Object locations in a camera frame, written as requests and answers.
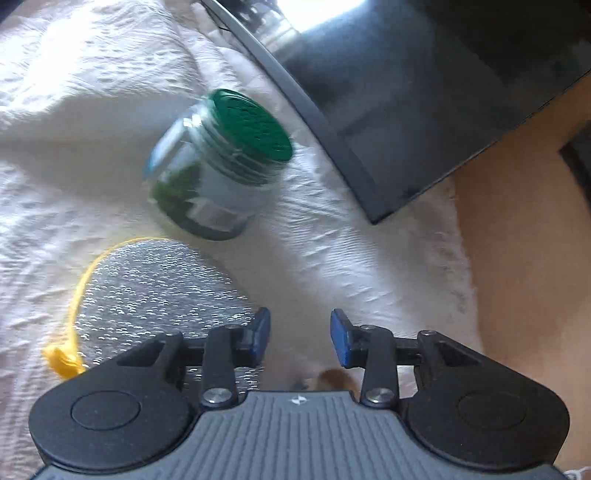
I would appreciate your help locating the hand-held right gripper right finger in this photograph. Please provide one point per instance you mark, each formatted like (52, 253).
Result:
(340, 339)

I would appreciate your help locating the glass jar green lid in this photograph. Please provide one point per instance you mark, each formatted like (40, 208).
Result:
(217, 184)

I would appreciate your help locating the white textured bedspread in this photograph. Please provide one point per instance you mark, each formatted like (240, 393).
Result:
(69, 161)

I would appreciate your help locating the dark screen panel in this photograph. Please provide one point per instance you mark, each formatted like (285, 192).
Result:
(415, 115)

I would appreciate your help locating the silver round pad yellow rim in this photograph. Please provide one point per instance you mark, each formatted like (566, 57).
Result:
(152, 286)

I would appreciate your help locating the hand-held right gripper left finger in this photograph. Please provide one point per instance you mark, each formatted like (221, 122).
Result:
(259, 337)

